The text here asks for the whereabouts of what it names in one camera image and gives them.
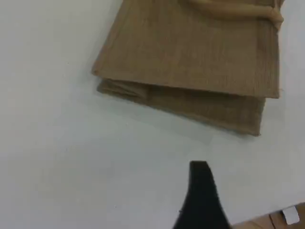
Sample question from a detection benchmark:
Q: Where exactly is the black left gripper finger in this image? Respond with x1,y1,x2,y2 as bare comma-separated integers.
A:
172,161,231,229

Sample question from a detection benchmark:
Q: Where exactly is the brown burlap tote bag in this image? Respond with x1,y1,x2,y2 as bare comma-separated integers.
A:
91,0,285,137

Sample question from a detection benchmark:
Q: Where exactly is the white paper tag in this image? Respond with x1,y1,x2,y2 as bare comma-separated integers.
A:
282,206,300,225

